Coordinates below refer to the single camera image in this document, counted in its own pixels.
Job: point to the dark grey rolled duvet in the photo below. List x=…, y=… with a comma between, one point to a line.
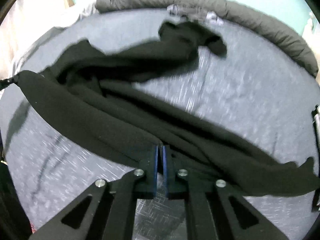
x=264, y=25

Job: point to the small crumpled grey cloth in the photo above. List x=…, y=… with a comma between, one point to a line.
x=194, y=14

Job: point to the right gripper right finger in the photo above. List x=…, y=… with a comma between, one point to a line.
x=175, y=187

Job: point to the grey blue bed sheet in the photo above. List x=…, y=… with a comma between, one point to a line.
x=52, y=188

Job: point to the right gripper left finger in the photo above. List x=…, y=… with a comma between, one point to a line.
x=146, y=184

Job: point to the black sweater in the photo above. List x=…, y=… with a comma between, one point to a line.
x=88, y=97

